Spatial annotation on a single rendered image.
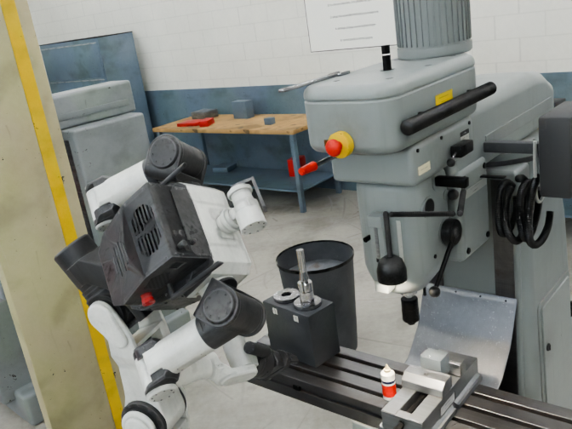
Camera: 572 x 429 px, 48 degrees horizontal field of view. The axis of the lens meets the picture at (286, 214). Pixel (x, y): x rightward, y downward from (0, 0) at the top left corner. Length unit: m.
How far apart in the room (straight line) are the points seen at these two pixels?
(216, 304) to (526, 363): 1.15
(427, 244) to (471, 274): 0.51
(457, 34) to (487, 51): 4.34
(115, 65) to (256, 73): 2.05
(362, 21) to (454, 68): 5.04
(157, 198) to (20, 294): 1.56
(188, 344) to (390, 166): 0.63
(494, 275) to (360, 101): 0.89
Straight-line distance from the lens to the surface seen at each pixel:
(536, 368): 2.28
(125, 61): 8.88
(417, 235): 1.64
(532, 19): 5.95
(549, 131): 1.72
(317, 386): 2.04
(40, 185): 2.95
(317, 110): 1.50
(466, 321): 2.18
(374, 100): 1.42
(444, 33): 1.76
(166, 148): 1.63
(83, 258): 1.79
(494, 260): 2.10
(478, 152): 1.86
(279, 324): 2.17
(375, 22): 6.60
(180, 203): 1.53
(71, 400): 3.25
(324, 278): 3.68
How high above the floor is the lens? 2.08
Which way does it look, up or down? 18 degrees down
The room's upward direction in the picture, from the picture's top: 9 degrees counter-clockwise
